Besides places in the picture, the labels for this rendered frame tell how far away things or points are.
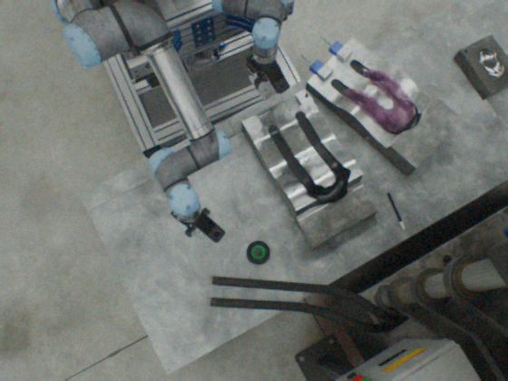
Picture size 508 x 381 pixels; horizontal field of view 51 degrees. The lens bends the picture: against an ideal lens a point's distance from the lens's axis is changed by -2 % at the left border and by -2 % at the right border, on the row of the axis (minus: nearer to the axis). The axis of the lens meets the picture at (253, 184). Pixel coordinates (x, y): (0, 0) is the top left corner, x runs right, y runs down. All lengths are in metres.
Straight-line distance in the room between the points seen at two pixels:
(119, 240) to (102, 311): 0.87
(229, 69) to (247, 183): 0.96
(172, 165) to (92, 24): 0.41
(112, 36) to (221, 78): 1.40
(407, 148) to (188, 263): 0.85
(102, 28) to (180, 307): 0.96
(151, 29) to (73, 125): 1.66
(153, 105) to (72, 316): 1.09
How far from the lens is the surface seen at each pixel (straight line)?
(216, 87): 2.73
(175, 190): 1.43
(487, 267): 1.10
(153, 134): 2.65
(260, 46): 1.63
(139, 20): 1.41
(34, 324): 2.88
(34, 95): 3.16
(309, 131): 1.93
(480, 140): 2.17
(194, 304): 1.89
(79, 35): 1.41
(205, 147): 1.48
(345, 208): 1.89
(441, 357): 1.28
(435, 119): 2.02
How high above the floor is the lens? 2.68
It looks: 75 degrees down
